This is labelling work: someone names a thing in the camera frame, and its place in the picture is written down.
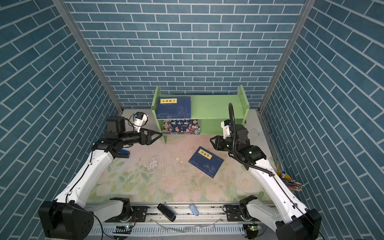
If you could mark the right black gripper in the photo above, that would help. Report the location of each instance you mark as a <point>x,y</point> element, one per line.
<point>222,143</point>

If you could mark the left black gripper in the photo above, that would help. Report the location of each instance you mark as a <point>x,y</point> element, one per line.
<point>143,137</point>

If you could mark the illustrated cartoon cover book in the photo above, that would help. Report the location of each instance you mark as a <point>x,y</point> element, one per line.
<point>181,127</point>

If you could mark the small blue book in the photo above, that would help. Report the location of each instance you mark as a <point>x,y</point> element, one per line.
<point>206,162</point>

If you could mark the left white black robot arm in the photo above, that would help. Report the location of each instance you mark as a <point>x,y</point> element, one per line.
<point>65,217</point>

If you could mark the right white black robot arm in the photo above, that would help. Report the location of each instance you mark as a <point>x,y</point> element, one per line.
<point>291,219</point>

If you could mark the black blue stapler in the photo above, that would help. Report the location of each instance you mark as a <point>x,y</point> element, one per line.
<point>123,153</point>

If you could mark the green wooden shelf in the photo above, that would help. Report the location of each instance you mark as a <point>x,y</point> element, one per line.
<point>211,110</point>

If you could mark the light blue eraser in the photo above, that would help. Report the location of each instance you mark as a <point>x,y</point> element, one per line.
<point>194,210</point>

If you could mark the yellow pen holder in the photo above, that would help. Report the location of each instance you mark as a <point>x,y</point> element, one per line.
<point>291,184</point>

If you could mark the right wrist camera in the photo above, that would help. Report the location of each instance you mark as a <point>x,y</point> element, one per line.
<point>226,128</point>

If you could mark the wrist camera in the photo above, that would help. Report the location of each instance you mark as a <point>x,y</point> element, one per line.
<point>139,120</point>
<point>226,128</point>

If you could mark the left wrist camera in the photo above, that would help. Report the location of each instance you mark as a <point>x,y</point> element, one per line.
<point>139,120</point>

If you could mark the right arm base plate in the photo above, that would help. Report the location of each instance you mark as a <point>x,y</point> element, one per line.
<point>237,213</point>

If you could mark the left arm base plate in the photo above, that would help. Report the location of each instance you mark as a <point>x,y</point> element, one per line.
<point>136,214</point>

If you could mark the black remote on rail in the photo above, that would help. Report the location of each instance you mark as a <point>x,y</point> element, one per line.
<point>167,212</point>

